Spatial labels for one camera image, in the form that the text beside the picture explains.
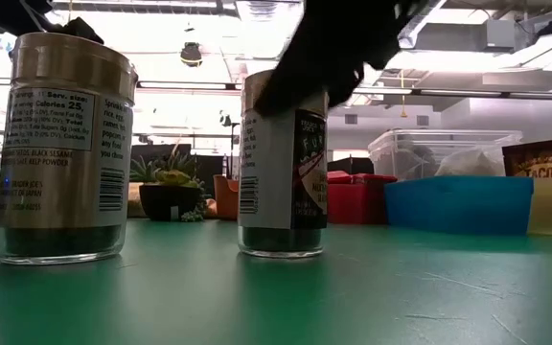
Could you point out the white plastic bag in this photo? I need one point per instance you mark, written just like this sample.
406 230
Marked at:
470 163

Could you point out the succulent plant in black pot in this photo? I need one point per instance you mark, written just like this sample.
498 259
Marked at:
168 201

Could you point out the wide black monitor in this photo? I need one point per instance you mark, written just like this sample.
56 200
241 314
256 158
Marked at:
161 149

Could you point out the large gold-lid furikake jar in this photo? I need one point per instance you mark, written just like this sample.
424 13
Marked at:
55 191

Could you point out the tan box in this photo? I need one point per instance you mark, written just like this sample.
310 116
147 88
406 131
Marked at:
134 201

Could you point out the blue plastic bin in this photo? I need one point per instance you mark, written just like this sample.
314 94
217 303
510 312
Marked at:
458 206

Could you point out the long ceiling light bar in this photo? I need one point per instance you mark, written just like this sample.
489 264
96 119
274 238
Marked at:
185 85

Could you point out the black ceiling camera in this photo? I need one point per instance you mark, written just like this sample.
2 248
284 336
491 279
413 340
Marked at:
191 53

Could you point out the yellow hanging tag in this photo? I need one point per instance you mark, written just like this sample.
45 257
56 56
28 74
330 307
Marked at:
403 112

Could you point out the horizontal metal rail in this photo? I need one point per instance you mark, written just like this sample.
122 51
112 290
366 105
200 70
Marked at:
472 92

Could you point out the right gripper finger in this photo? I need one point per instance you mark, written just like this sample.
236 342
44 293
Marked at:
295 91
345 86

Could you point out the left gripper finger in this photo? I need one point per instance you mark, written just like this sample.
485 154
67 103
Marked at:
77 29

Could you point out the clear plastic storage box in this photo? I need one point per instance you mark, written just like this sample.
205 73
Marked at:
400 153

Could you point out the black lamp stand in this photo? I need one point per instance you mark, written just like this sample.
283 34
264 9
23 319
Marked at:
233 148

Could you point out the taco seasoning packet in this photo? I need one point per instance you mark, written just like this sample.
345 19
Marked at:
539 160

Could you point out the small orange round object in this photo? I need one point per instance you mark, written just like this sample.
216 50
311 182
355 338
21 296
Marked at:
211 207

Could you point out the narrow black monitor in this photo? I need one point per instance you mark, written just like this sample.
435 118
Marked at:
211 167

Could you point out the black monitor behind bins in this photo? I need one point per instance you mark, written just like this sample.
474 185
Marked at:
350 165

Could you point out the grey ceiling duct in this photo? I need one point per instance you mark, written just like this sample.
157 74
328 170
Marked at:
420 24

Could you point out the orange plastic bin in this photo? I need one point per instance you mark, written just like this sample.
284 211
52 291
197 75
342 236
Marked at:
227 199

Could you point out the black-label gold-lid furikake jar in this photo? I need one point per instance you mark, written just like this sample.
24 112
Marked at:
266 182

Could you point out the red spice container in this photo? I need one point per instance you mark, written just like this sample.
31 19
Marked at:
374 178
339 177

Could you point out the pink plastic bin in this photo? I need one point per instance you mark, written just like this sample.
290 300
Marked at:
355 206

